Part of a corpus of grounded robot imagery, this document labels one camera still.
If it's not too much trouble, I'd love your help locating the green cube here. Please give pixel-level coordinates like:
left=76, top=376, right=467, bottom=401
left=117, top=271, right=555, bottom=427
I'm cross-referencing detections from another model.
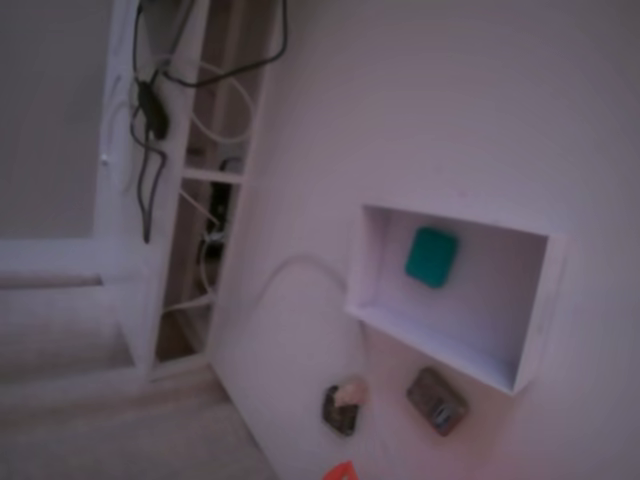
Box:
left=403, top=225, right=459, bottom=290

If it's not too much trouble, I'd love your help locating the white cardboard box bin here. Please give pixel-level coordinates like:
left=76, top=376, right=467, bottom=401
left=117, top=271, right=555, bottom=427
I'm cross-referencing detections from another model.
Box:
left=344, top=203, right=569, bottom=396

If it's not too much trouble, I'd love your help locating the small black box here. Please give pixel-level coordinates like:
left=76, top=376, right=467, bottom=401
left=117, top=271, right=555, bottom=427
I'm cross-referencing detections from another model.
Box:
left=405, top=366, right=470, bottom=438
left=322, top=384, right=362, bottom=439

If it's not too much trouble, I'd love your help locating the black plug block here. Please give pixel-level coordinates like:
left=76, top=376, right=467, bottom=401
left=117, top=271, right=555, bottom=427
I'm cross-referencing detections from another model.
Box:
left=209, top=180, right=234, bottom=241

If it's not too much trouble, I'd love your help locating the black inline adapter block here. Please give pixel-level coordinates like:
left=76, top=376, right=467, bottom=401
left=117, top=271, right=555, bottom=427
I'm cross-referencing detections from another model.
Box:
left=134, top=81, right=170, bottom=141

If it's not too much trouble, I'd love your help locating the long white cable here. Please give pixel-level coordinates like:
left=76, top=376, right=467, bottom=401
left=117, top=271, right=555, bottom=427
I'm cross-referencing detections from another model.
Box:
left=199, top=234, right=349, bottom=321

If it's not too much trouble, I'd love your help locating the thin black cable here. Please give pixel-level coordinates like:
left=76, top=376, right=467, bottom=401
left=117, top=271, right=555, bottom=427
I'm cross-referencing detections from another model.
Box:
left=129, top=107, right=169, bottom=245
left=132, top=0, right=161, bottom=86

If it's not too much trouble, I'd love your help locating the white furniture frame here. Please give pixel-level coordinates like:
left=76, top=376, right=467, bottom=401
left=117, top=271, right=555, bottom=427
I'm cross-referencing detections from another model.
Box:
left=0, top=0, right=274, bottom=386

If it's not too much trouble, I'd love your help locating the looped white cable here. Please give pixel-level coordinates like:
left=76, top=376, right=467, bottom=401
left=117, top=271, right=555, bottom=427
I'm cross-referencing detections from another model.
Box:
left=149, top=54, right=255, bottom=146

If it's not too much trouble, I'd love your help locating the thick black cable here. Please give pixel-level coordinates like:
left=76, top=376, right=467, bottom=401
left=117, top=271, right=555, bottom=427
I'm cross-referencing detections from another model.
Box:
left=159, top=0, right=290, bottom=89

